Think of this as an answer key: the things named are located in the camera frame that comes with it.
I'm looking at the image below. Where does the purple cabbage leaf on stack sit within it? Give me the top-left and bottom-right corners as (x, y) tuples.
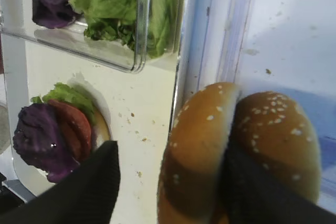
(13, 103), (79, 183)

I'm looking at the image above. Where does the clear rail right of tray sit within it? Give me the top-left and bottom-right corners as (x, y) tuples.
(183, 0), (254, 101)

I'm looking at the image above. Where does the bottom bun on tray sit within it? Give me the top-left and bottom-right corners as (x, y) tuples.
(91, 107), (111, 151)

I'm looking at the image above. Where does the sesame top bun front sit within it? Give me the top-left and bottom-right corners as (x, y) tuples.
(157, 82), (241, 223)

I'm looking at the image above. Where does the tomato slice on stack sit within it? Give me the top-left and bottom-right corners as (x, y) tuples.
(48, 99), (92, 163)

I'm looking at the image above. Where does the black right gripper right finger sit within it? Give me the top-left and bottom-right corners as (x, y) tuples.
(219, 133), (335, 223)

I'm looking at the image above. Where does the sesame top bun rear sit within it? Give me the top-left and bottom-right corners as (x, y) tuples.
(231, 91), (322, 203)

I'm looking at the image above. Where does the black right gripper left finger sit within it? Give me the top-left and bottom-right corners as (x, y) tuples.
(1, 141), (120, 223)

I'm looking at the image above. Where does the metal baking tray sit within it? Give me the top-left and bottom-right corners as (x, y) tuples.
(0, 0), (195, 224)

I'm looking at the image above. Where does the clear plastic container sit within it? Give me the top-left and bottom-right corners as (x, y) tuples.
(1, 0), (187, 72)

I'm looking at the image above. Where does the green lettuce on stack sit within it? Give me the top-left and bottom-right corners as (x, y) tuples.
(30, 82), (97, 125)

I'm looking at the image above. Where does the green lettuce in container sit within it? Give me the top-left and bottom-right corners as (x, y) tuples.
(69, 0), (178, 58)

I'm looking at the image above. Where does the sesame bun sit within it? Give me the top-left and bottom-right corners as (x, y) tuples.
(157, 82), (241, 223)
(231, 91), (322, 203)

